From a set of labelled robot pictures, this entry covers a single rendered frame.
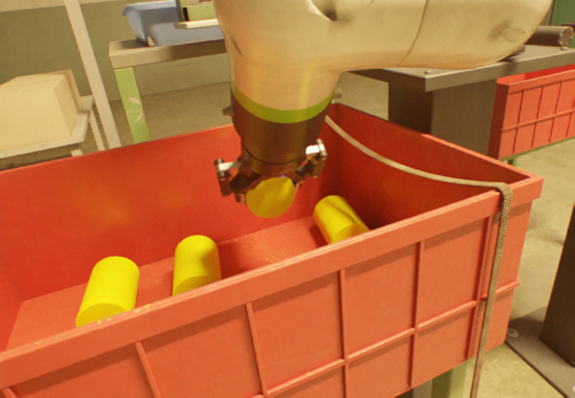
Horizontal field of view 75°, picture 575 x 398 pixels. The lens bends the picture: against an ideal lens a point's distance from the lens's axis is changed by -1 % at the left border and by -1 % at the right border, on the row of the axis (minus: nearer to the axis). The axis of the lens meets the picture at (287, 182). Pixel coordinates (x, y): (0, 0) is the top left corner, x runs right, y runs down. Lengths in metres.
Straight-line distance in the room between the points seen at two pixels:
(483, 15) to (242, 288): 0.24
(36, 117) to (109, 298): 1.52
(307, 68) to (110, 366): 0.24
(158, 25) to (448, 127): 0.68
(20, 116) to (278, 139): 1.75
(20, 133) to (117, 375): 1.78
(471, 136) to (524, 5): 0.39
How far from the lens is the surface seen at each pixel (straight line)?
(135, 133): 0.95
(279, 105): 0.30
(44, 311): 0.72
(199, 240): 0.61
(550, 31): 0.55
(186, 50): 0.94
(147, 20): 0.99
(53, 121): 2.01
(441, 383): 0.61
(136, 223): 0.68
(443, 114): 0.62
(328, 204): 0.66
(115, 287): 0.58
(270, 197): 0.52
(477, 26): 0.28
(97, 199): 0.66
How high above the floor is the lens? 1.01
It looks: 25 degrees down
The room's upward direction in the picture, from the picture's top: 6 degrees counter-clockwise
